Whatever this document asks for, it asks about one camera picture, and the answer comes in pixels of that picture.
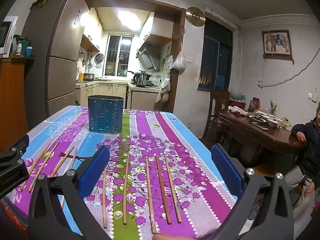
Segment dark room window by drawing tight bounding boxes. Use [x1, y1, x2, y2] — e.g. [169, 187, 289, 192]
[197, 27, 233, 92]

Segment beige kitchen counter cabinets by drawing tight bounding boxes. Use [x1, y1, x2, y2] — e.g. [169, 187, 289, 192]
[75, 79, 161, 109]

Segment grey refrigerator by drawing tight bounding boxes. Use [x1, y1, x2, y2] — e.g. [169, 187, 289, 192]
[21, 0, 90, 120]

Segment white wall cable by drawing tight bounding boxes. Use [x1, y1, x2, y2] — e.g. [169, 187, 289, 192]
[257, 56, 320, 88]

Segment white hanging plastic bag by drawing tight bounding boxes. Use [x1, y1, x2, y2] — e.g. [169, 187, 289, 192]
[172, 51, 187, 70]

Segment framed elephant picture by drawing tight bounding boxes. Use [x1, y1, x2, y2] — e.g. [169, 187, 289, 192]
[261, 30, 293, 58]

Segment dark wooden dining table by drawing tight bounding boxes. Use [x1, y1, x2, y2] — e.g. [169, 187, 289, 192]
[218, 107, 308, 172]

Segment steel electric kettle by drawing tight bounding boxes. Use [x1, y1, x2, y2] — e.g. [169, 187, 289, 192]
[133, 71, 148, 88]

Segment round gold wall clock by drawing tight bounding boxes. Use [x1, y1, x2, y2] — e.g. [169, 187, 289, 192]
[186, 7, 206, 27]

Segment kitchen window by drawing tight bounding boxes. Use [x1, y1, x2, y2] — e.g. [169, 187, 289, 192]
[106, 34, 133, 77]

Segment green cup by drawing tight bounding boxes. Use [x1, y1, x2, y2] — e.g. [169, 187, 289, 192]
[21, 40, 31, 56]

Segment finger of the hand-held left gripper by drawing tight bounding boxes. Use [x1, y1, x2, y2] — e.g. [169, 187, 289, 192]
[0, 134, 30, 172]

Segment blue perforated utensil holder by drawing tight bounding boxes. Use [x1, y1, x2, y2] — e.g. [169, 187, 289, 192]
[87, 95, 125, 134]

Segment hanging cloth bags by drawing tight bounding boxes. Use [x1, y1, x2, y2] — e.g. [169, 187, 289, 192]
[156, 74, 171, 103]

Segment row of wooden chopsticks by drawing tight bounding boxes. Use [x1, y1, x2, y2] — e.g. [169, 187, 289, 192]
[20, 141, 183, 234]

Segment steel range hood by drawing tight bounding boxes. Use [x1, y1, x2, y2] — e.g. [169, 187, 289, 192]
[136, 42, 161, 72]

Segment floral striped tablecloth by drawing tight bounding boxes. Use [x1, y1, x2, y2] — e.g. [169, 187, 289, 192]
[5, 105, 238, 240]

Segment wooden chair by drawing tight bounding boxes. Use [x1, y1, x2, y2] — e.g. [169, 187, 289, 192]
[202, 89, 231, 140]

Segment wooden side cabinet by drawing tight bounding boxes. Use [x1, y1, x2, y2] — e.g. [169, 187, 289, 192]
[0, 56, 34, 153]

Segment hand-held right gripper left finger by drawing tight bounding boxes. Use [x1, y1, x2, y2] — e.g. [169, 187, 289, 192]
[27, 144, 112, 240]

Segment pink cloth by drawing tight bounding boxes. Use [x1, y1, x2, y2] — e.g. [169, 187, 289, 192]
[228, 105, 247, 116]

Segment white microwave oven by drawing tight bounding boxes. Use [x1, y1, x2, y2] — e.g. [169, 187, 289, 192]
[0, 16, 19, 55]

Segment person's right hand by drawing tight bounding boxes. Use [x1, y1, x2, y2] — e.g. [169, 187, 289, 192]
[152, 232, 201, 240]

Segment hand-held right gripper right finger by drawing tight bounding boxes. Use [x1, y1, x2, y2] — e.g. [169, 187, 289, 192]
[211, 143, 295, 240]

